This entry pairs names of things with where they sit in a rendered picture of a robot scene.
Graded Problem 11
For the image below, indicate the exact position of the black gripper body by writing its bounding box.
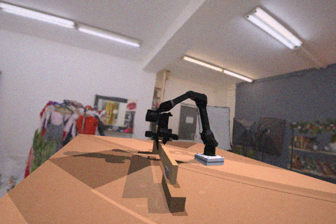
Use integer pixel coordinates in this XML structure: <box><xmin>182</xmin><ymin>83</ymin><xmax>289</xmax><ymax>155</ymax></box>
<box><xmin>145</xmin><ymin>123</ymin><xmax>179</xmax><ymax>140</ymax></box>

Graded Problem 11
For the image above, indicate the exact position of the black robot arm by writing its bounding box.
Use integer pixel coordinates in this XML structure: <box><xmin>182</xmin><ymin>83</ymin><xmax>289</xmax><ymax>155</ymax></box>
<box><xmin>145</xmin><ymin>91</ymin><xmax>218</xmax><ymax>156</ymax></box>

